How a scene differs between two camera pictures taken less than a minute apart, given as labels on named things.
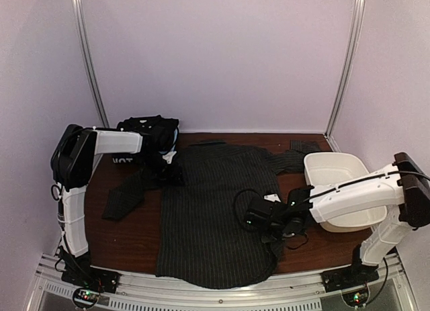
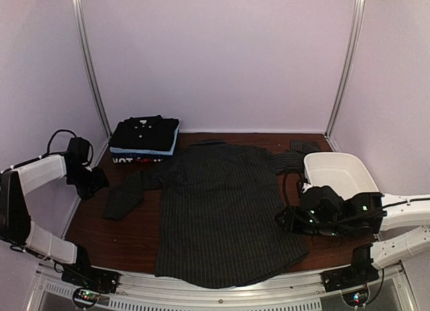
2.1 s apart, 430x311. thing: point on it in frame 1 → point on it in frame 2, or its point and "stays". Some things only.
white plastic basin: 324,168 stays
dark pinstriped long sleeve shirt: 203,238 stays
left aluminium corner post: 77,6 stays
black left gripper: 170,176 → 101,181
